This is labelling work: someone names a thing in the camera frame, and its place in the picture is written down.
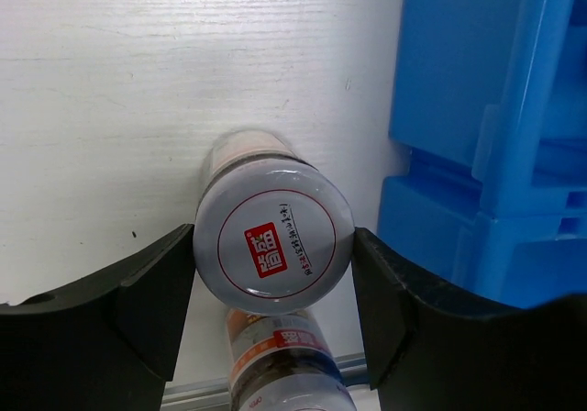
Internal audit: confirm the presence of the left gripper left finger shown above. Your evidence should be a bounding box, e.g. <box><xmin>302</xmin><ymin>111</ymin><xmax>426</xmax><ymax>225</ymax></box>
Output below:
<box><xmin>1</xmin><ymin>224</ymin><xmax>195</xmax><ymax>410</ymax></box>

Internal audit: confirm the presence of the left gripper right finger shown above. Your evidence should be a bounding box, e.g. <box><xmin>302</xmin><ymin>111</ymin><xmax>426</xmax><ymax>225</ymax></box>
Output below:
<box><xmin>352</xmin><ymin>228</ymin><xmax>586</xmax><ymax>410</ymax></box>

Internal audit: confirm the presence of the silver-lid jar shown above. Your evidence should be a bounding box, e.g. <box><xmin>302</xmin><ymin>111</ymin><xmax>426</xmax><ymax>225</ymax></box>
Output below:
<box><xmin>226</xmin><ymin>309</ymin><xmax>356</xmax><ymax>411</ymax></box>
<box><xmin>193</xmin><ymin>129</ymin><xmax>355</xmax><ymax>316</ymax></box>

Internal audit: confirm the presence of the near blue storage bin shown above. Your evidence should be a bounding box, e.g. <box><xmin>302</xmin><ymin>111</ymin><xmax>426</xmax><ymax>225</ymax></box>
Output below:
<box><xmin>377</xmin><ymin>176</ymin><xmax>586</xmax><ymax>307</ymax></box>

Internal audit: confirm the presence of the blue storage bin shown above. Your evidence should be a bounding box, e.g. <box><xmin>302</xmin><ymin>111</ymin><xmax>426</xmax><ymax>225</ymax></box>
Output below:
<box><xmin>390</xmin><ymin>0</ymin><xmax>586</xmax><ymax>217</ymax></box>
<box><xmin>377</xmin><ymin>176</ymin><xmax>586</xmax><ymax>307</ymax></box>

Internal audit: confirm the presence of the left near silver-lid jar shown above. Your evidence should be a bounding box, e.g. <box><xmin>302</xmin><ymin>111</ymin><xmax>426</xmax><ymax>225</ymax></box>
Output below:
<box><xmin>226</xmin><ymin>309</ymin><xmax>356</xmax><ymax>411</ymax></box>

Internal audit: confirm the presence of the middle blue storage bin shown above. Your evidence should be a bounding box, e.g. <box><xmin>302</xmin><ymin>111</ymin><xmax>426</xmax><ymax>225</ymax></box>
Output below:
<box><xmin>390</xmin><ymin>0</ymin><xmax>586</xmax><ymax>217</ymax></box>

